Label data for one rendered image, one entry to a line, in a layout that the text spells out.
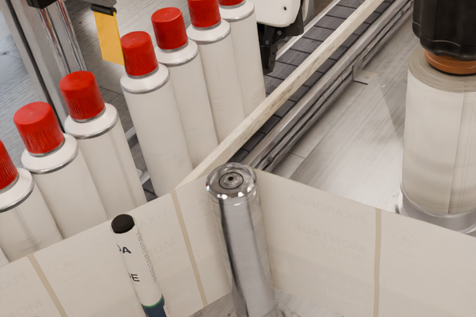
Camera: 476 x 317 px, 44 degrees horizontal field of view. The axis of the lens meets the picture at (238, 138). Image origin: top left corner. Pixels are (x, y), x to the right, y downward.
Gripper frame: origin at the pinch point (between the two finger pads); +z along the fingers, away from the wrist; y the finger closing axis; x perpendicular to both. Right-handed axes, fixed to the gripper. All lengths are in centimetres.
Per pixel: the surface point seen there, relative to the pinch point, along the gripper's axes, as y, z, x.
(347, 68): 5.1, 3.3, 15.8
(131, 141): -3.0, 6.3, -21.3
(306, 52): -1.1, 1.8, 13.8
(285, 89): 4.0, 3.3, -0.1
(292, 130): 5.4, 9.0, 0.5
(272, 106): 4.0, 4.9, -3.2
